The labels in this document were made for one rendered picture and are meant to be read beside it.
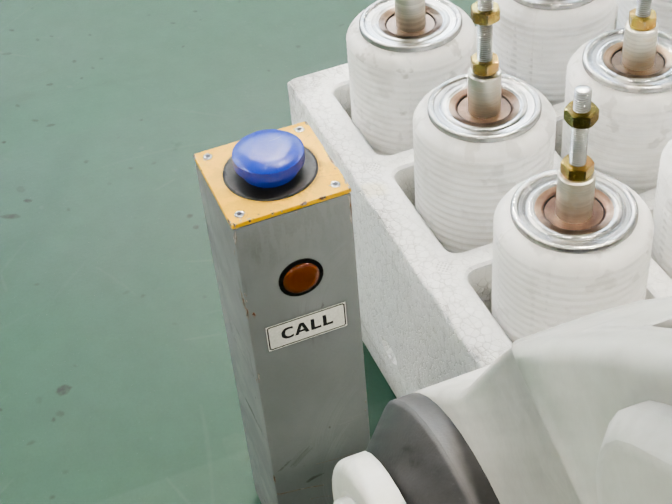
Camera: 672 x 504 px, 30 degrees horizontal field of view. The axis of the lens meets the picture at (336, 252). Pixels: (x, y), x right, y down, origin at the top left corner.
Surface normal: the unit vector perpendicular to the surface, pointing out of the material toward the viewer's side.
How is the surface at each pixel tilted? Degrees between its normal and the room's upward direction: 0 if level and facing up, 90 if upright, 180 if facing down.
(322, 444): 90
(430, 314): 90
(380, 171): 0
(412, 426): 48
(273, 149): 0
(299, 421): 90
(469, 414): 90
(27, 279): 0
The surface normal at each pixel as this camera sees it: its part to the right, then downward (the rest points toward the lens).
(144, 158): -0.07, -0.74
